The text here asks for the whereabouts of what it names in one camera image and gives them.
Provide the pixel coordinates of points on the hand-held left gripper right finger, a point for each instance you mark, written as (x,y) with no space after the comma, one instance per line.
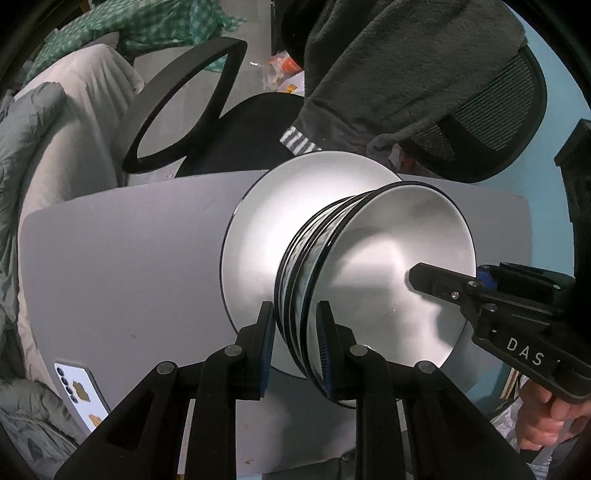
(325,364)

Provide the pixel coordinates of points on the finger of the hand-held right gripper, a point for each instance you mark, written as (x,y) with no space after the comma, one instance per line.
(438,281)

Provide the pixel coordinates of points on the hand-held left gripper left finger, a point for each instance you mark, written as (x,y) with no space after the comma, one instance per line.
(266,369)

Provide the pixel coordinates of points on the stack of white bowls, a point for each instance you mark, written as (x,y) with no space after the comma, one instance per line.
(383,240)

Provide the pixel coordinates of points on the grey white bowl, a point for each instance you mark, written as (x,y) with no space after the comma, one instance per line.
(290,281)
(278,286)

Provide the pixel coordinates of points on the white plate black rim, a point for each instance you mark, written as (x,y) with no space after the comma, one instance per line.
(268,230)

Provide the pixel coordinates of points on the person's right hand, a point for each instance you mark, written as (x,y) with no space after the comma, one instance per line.
(540,420)

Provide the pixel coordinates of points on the white smartphone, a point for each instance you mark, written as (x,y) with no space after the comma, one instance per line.
(76,392)

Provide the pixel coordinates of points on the black office chair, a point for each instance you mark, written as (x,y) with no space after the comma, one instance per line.
(503,92)

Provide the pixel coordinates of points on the dark grey fleece garment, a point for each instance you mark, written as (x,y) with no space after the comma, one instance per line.
(392,60)

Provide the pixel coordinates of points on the clear orange plastic wrapper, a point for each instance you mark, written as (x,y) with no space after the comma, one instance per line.
(281,67)

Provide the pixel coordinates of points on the white pillow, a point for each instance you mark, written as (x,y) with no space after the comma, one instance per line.
(78,115)

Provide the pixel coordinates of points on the grey duvet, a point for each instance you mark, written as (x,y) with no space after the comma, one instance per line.
(23,138)

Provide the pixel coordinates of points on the green checked cloth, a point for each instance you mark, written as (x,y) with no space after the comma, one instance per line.
(152,18)

